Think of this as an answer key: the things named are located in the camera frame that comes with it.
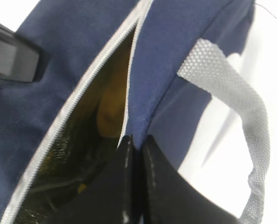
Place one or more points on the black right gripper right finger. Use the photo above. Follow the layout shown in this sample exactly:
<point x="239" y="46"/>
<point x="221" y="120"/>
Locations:
<point x="170" y="199"/>

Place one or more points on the navy blue lunch bag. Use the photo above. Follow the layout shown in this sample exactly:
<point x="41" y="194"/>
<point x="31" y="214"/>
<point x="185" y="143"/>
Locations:
<point x="50" y="147"/>

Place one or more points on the brown bread roll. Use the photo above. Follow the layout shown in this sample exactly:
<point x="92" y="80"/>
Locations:
<point x="110" y="113"/>

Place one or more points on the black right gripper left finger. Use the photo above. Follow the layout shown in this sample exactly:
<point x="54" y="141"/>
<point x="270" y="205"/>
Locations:
<point x="108" y="199"/>

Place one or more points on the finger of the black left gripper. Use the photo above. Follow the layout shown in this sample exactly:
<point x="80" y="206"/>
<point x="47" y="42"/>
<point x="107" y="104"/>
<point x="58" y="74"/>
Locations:
<point x="19" y="58"/>

